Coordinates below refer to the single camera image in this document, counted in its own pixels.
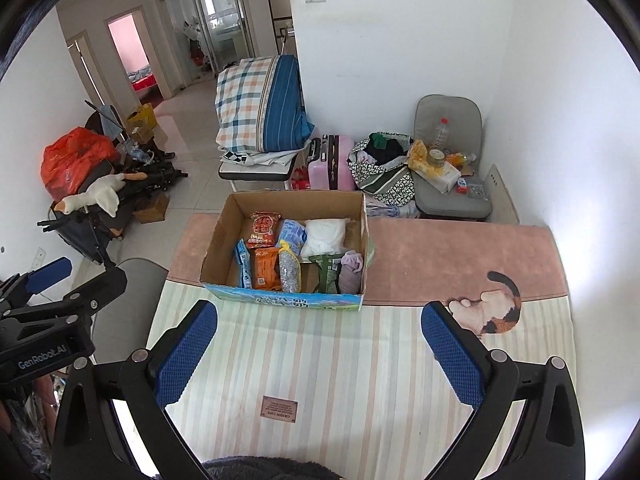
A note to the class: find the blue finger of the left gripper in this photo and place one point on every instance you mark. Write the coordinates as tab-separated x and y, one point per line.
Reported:
49	275

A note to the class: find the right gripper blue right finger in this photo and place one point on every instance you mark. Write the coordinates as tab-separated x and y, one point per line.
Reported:
444	336

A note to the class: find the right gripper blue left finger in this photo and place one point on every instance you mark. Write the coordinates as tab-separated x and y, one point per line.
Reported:
178	352

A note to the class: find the orange snack packet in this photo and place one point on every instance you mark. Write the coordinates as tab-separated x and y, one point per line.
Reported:
266	271

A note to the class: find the lilac soft cloth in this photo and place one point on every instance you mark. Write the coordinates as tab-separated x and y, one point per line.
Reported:
349	278

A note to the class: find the yellow silver scouring sponge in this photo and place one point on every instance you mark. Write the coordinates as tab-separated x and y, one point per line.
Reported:
290	273

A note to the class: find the green snack packet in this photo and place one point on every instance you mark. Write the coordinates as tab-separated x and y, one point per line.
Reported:
329	267

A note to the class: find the red wet wipes packet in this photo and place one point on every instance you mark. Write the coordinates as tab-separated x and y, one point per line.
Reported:
264	233

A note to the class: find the blue slim packet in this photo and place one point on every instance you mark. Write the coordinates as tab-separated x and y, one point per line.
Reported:
242	258

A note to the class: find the grey round chair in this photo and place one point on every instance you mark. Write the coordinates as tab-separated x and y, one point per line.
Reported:
124	325

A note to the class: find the black folded stroller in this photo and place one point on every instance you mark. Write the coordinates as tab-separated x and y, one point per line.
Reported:
90	230

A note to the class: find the white goose plush toy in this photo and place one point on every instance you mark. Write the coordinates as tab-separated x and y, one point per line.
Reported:
102	192

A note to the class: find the small brown label card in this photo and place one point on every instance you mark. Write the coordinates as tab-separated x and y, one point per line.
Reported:
279	409

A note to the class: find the small brown cardboard box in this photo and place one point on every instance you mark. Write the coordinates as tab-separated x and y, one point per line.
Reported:
151	209

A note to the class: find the orange plastic bag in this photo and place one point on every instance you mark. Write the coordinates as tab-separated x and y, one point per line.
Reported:
69	160

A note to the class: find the yellow bag on floor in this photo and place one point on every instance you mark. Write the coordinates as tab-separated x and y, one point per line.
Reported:
141	123

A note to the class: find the cardboard box with printed sides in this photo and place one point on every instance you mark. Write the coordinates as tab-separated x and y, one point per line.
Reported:
220	274

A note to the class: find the white cotton pad bag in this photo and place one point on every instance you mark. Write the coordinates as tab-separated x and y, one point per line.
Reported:
324	237

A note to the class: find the white bench chair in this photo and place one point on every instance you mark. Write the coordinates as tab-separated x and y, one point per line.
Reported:
261	167

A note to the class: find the grey chair with clutter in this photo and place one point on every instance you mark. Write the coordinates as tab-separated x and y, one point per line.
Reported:
468	200

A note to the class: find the yellow snack bag on chair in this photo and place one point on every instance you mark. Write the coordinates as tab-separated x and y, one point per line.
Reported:
439	173

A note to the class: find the black white patterned bag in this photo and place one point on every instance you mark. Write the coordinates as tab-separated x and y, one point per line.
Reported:
379	167

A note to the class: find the red box by suitcase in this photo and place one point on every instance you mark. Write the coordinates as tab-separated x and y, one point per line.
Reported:
300	179

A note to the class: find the clear plastic bottle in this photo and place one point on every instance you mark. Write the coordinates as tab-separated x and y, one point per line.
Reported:
441	134

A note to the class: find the pink suitcase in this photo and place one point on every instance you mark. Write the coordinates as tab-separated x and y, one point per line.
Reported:
327	163

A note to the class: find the plaid and blue pillow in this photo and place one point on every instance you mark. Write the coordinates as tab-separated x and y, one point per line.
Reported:
259	106

